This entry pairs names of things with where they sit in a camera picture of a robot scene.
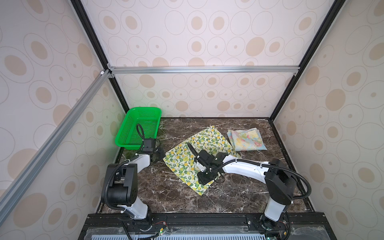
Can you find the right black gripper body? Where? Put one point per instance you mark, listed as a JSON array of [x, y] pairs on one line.
[[204, 176]]

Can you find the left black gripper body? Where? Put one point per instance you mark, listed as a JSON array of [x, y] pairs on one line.
[[158, 154]]

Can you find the green yellow patterned skirt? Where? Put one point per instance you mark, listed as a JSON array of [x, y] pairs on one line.
[[181, 160]]

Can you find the pastel floral skirt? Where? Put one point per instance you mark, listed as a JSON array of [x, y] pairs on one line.
[[246, 140]]

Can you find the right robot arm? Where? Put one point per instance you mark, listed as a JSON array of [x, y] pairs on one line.
[[280, 181]]

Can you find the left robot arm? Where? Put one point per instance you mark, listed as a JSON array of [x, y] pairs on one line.
[[120, 187]]

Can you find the green plastic basket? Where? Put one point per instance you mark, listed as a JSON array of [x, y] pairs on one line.
[[139, 123]]

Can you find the left black frame post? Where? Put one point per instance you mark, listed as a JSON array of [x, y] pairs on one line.
[[94, 40]]

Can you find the black frame post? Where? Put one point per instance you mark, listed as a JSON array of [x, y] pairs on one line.
[[94, 40], [320, 35]]

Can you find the horizontal aluminium rail back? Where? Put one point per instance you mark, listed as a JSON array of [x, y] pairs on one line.
[[198, 70]]

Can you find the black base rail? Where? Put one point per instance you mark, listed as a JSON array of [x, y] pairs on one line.
[[291, 226]]

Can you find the diagonal aluminium rail left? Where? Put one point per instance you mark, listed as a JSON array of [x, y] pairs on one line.
[[33, 168]]

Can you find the right black frame post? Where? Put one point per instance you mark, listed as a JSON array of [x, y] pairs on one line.
[[320, 35]]

